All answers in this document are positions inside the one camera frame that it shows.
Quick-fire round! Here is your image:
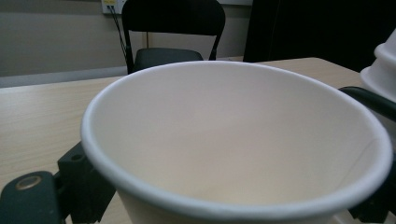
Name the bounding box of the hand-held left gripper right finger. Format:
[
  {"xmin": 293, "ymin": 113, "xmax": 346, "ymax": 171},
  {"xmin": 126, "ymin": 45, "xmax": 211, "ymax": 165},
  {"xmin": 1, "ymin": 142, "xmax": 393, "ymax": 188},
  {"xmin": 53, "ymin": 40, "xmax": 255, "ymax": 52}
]
[{"xmin": 347, "ymin": 152, "xmax": 396, "ymax": 224}]

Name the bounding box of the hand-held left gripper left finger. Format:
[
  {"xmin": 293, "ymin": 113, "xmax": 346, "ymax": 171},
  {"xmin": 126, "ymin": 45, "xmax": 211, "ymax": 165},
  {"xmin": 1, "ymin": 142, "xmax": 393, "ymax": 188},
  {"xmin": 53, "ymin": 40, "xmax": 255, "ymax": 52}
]
[{"xmin": 57, "ymin": 141, "xmax": 117, "ymax": 224}]

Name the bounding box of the stack of white paper cups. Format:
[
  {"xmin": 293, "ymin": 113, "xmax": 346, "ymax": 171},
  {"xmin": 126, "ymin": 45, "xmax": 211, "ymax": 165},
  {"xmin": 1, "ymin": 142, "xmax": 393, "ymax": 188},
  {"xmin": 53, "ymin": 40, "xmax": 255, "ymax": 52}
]
[{"xmin": 359, "ymin": 27, "xmax": 396, "ymax": 143}]

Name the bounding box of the single white paper cup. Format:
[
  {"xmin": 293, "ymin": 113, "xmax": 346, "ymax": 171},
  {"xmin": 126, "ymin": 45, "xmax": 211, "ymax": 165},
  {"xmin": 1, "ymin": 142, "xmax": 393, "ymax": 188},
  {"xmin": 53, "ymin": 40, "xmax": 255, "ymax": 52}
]
[{"xmin": 79, "ymin": 60, "xmax": 394, "ymax": 224}]

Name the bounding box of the black folding chair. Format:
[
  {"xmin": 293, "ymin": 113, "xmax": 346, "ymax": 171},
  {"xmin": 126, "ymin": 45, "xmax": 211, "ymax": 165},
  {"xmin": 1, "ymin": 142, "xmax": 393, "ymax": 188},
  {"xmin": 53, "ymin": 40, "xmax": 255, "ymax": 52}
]
[{"xmin": 120, "ymin": 0, "xmax": 227, "ymax": 76}]

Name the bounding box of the black outlet cable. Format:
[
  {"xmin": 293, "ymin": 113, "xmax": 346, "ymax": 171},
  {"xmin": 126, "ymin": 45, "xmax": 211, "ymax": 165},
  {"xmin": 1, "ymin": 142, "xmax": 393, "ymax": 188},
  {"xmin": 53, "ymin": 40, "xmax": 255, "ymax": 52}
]
[{"xmin": 106, "ymin": 4, "xmax": 131, "ymax": 64}]

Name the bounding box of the white wall outlet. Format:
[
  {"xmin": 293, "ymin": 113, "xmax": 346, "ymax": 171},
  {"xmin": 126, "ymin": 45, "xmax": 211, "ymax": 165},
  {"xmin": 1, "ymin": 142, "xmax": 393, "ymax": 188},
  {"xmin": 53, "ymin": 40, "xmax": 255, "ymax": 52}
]
[{"xmin": 100, "ymin": 0, "xmax": 128, "ymax": 15}]

